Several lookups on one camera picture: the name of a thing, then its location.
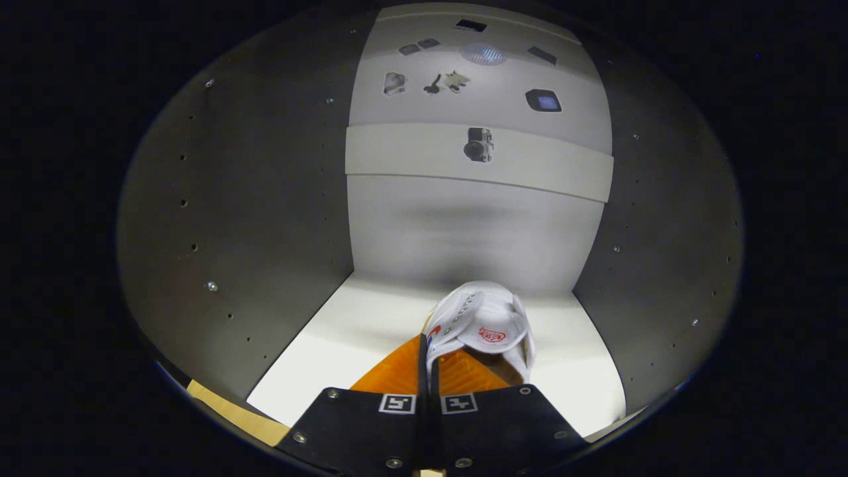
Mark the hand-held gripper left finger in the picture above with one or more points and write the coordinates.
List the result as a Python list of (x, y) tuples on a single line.
[(358, 424)]

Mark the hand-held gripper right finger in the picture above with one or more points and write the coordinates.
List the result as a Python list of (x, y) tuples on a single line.
[(503, 424)]

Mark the white shoe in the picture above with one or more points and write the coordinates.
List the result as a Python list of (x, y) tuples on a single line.
[(483, 318)]

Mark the grey shoe cabinet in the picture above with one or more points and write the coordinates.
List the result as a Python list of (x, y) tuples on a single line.
[(265, 199)]

